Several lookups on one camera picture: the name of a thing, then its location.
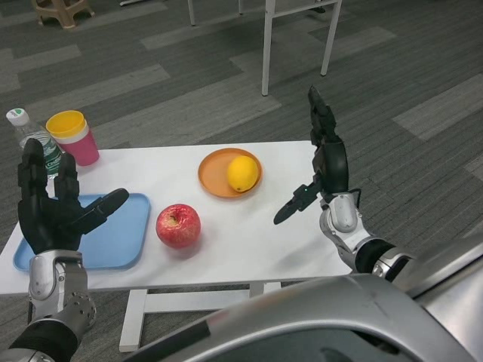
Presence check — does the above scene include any red apple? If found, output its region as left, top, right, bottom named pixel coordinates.
left=155, top=204, right=202, bottom=250

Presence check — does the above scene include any white desk frame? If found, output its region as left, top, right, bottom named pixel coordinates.
left=119, top=0, right=196, bottom=26

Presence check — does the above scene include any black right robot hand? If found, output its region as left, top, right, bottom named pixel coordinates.
left=272, top=84, right=350, bottom=226

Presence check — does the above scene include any white table leg frame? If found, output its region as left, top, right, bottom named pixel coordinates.
left=118, top=281, right=282, bottom=354

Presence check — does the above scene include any blue rectangular tray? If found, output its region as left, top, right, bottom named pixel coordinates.
left=13, top=192, right=152, bottom=273

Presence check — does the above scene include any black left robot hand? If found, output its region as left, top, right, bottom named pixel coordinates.
left=17, top=137, right=131, bottom=257

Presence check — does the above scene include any white square side table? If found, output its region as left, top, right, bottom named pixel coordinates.
left=236, top=0, right=343, bottom=97

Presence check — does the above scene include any yellow plastic cup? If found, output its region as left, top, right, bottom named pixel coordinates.
left=45, top=109, right=87, bottom=140

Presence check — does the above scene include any pink plastic cup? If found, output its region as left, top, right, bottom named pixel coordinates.
left=56, top=126, right=100, bottom=167

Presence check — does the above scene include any orange round plate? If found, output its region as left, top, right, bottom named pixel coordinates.
left=198, top=148, right=264, bottom=199

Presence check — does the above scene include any yellow lemon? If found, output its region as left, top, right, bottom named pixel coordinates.
left=226, top=155, right=260, bottom=193

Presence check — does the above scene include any silver robot chest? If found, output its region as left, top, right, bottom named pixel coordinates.
left=120, top=273, right=483, bottom=362

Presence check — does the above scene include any beige plastic stool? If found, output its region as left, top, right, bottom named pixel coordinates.
left=29, top=0, right=96, bottom=30

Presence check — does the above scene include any clear plastic water bottle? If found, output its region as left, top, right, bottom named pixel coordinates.
left=5, top=108, right=65, bottom=180

